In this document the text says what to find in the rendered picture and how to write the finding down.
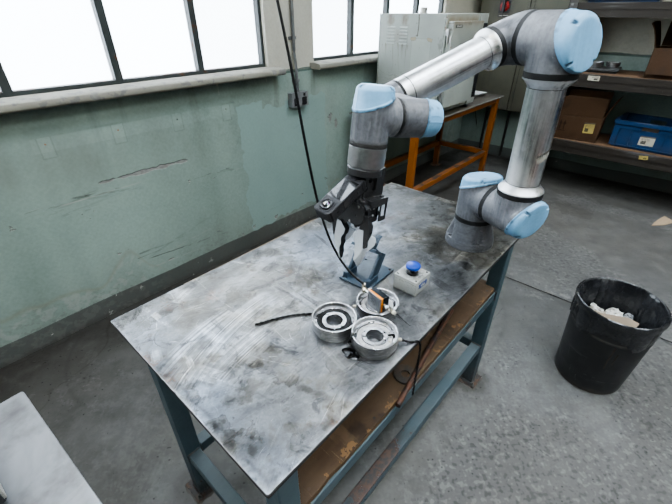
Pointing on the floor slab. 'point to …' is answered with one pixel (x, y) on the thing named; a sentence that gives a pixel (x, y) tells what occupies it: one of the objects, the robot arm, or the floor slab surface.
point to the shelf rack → (633, 81)
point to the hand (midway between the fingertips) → (347, 257)
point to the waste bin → (608, 334)
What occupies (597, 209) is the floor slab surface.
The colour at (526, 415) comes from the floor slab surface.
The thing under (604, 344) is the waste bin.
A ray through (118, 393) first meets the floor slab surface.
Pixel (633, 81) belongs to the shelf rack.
